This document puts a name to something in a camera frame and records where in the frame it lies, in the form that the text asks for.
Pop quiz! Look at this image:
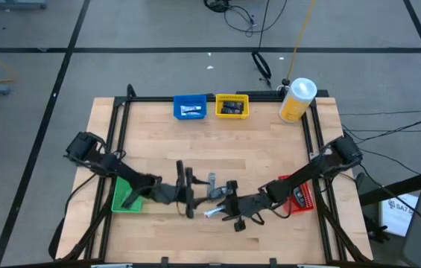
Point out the white yellow wipes canister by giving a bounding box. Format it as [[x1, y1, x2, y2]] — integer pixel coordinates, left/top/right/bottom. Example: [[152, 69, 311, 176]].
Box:
[[278, 77, 318, 124]]

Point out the green plastic basket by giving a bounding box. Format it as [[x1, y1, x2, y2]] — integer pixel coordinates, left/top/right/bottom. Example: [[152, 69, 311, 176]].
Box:
[[111, 175, 145, 214]]

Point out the black strap loop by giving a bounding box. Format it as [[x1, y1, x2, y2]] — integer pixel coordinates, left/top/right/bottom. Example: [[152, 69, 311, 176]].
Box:
[[250, 51, 273, 89]]

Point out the blue plastic basket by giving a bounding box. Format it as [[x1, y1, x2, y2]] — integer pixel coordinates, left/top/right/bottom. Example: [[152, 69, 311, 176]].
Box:
[[173, 94, 208, 121]]

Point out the black floor cable bundle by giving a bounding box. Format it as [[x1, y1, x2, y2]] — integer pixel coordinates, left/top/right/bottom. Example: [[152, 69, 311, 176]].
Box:
[[203, 0, 289, 38]]

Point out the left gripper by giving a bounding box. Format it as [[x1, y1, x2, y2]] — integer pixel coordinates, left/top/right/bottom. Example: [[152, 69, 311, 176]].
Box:
[[152, 167, 212, 220]]

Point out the black stand bar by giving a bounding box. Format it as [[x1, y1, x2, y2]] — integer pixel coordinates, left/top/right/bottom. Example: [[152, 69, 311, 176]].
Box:
[[355, 165, 421, 208]]

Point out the black aluminium table frame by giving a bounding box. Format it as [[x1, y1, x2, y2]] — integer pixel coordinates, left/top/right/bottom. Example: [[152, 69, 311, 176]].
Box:
[[48, 83, 373, 266]]

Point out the yellow plastic basket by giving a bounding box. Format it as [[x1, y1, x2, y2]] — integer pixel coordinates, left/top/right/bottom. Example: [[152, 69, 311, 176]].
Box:
[[215, 93, 250, 120]]

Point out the white printed sign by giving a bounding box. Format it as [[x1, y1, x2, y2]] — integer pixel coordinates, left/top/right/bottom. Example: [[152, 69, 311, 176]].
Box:
[[379, 192, 419, 238]]

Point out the red plastic basket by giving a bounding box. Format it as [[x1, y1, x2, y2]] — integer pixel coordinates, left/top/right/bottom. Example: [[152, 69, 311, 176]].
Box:
[[276, 173, 315, 215]]

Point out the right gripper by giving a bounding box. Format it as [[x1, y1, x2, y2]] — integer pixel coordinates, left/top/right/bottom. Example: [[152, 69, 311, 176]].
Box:
[[215, 180, 270, 232]]

